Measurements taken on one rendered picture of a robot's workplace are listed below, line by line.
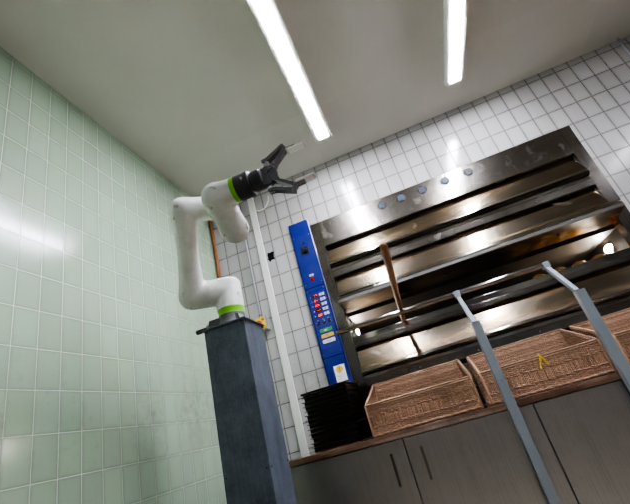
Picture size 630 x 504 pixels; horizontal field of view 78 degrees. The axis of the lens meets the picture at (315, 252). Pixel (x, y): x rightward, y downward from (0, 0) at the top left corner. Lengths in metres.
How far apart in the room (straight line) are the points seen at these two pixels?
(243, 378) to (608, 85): 3.06
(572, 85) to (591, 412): 2.27
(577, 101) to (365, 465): 2.75
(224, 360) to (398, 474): 0.96
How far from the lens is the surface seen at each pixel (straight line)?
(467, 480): 2.08
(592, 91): 3.50
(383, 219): 2.89
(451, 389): 2.11
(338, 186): 3.10
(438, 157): 3.10
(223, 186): 1.38
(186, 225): 1.82
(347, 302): 2.61
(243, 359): 1.73
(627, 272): 2.92
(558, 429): 2.11
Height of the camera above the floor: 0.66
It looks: 25 degrees up
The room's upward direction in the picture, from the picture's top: 16 degrees counter-clockwise
